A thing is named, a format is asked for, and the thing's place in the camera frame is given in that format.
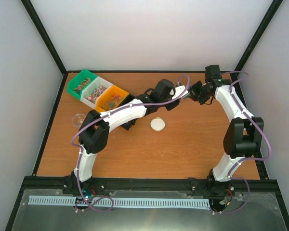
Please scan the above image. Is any black candy bin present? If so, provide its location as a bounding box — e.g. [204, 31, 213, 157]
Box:
[118, 94, 136, 130]

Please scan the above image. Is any orange candy bin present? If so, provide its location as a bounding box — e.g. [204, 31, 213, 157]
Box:
[95, 85, 129, 112]

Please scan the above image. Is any clear plastic jar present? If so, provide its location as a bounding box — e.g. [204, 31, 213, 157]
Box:
[71, 113, 86, 128]

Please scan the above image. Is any metal scoop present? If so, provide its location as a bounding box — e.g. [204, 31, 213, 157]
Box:
[181, 93, 190, 99]

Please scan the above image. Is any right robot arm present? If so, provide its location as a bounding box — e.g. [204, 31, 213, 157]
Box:
[189, 64, 264, 195]

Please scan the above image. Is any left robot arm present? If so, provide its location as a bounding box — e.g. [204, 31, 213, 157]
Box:
[71, 79, 188, 194]

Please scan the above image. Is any white jar lid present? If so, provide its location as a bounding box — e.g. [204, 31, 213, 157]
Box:
[150, 117, 166, 131]

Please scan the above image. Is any white candy bin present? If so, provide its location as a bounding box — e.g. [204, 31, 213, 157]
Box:
[80, 77, 113, 109]

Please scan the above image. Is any green candy bin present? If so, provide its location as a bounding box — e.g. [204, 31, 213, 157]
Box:
[66, 69, 98, 100]

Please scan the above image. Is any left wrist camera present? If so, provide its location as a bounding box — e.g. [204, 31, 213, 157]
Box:
[170, 85, 189, 99]

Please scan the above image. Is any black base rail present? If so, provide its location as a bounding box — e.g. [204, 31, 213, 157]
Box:
[21, 176, 279, 196]

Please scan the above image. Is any light blue cable duct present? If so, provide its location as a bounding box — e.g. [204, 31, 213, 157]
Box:
[27, 195, 210, 210]

